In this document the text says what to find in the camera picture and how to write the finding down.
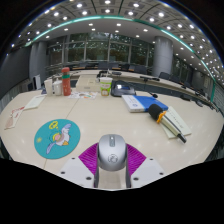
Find red drink bottle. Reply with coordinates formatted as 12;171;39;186
61;66;72;97

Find round teal cartoon mouse pad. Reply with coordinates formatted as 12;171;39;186
33;118;82;160

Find green printed paper cup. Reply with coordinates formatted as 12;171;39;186
99;76;113;98

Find silver grey computer mouse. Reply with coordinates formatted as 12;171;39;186
97;133;128;172

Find white paper sheet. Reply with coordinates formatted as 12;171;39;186
23;94;47;111

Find white lidded mug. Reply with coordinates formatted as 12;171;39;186
52;79;63;97

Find dark conference chairs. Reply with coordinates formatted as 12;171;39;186
78;61;204;101

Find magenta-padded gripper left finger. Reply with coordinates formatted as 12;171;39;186
59;142;101;189

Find red and white brochure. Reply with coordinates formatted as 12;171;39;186
4;106;26;130

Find white booklet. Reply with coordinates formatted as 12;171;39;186
161;106;193;140

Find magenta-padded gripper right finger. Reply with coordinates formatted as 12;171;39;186
125;143;166;189

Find colourful leaflet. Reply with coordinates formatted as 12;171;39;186
68;91;99;100

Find white paper cup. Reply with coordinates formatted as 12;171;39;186
43;78;54;96

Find beige cardboard box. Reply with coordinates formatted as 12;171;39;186
75;75;102;93

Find ceiling lights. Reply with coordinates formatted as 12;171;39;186
9;0;224;84

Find white standing board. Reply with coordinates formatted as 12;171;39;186
33;73;42;90

